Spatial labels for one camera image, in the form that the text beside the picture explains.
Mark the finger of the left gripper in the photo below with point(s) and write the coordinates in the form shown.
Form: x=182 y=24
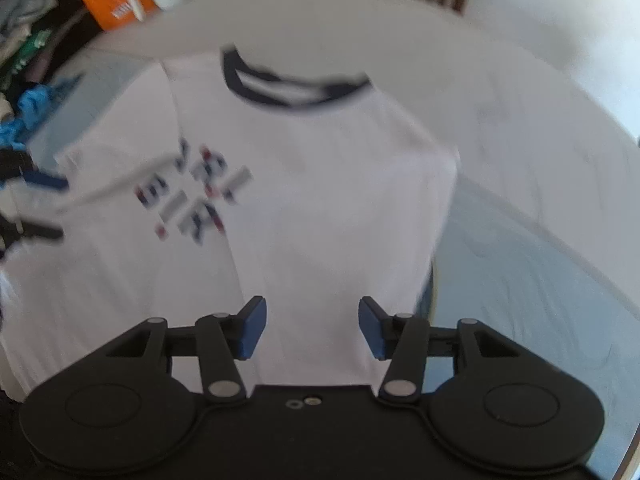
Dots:
x=14 y=230
x=43 y=179

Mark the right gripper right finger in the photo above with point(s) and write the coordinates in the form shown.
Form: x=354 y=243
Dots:
x=402 y=341

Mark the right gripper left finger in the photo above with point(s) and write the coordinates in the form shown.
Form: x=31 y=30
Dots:
x=221 y=341

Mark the white t-shirt navy collar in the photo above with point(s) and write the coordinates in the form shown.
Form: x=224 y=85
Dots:
x=207 y=182

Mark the light blue table mat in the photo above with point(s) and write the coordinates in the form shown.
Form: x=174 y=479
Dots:
x=487 y=267

